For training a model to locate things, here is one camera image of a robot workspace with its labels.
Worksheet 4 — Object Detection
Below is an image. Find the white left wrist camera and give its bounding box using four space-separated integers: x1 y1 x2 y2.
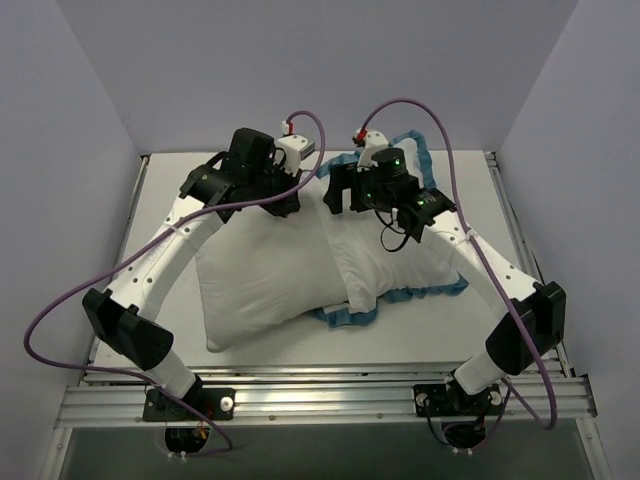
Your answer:
275 134 316 173

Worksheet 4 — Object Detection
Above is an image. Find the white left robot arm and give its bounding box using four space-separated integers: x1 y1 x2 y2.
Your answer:
82 128 315 419

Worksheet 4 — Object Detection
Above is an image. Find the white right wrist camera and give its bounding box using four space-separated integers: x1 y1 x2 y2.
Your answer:
353 128 389 167

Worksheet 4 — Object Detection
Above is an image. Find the white pillow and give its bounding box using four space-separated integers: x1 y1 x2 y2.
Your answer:
196 179 348 353

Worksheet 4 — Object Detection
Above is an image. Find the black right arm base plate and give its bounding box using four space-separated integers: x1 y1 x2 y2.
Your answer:
412 383 503 418

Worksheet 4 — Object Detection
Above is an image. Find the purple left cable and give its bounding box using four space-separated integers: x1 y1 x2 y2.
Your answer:
23 109 329 457

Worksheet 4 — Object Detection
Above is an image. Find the blue white patterned pillowcase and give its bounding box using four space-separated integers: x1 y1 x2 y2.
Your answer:
290 153 468 328

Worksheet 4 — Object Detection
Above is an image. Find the aluminium side rail right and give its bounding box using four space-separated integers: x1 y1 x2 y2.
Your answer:
484 152 575 378

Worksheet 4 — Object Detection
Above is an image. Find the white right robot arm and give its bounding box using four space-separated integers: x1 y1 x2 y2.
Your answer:
323 147 566 413

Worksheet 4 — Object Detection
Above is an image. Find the aluminium side rail left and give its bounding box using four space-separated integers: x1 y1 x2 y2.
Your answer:
114 155 150 265

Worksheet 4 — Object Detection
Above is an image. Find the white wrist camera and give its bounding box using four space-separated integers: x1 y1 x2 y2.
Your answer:
353 128 389 167
275 134 316 173

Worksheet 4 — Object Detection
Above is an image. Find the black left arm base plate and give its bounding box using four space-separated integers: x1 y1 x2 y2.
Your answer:
142 387 236 422

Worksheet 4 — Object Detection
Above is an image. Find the aluminium side rail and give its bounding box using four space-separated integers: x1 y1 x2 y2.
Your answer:
114 155 150 265
484 152 575 378

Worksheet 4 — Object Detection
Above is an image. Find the aluminium front rail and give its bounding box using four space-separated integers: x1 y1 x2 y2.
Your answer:
54 367 599 431

